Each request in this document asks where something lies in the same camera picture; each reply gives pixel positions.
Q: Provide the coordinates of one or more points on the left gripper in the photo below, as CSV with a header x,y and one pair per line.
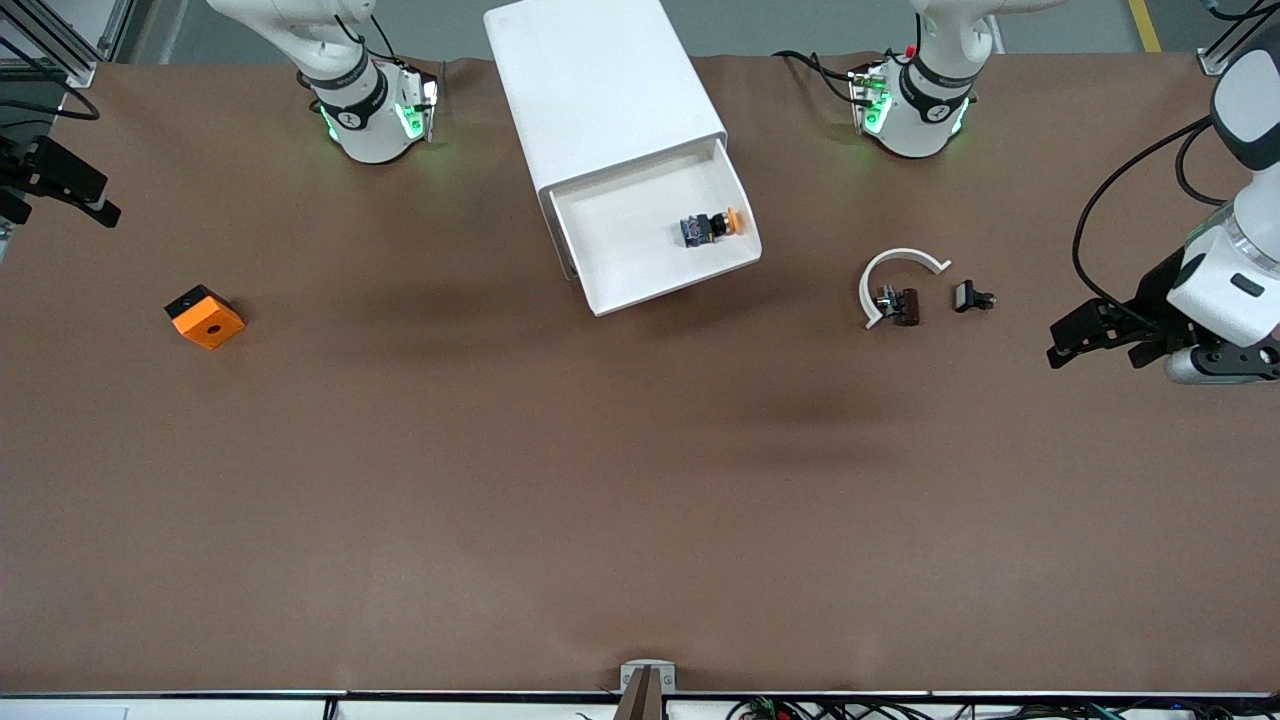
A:
x,y
1152,298

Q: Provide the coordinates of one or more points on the orange push button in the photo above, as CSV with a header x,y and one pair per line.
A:
x,y
712,226

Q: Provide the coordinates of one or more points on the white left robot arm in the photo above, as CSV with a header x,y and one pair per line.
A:
x,y
915,125

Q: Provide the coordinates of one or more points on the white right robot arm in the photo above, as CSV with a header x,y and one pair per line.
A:
x,y
370,130

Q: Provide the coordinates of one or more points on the orange and black cube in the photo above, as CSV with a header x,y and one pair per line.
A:
x,y
210,325

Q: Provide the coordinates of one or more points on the brown cylinder part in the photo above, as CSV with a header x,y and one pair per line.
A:
x,y
908,307

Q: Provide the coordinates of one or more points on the white curved pipe clamp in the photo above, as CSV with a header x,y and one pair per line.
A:
x,y
905,253

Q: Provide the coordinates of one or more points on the chrome metal fitting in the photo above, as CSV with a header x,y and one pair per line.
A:
x,y
886,300

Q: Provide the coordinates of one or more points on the brown table cover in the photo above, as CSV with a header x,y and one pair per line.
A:
x,y
640,500

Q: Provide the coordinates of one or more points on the aluminium frame post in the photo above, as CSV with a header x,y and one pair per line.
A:
x,y
1208,62
80,72

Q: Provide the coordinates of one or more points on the small black switch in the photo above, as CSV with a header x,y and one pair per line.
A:
x,y
967,296

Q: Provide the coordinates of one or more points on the grey metal bracket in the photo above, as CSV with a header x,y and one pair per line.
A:
x,y
627,678

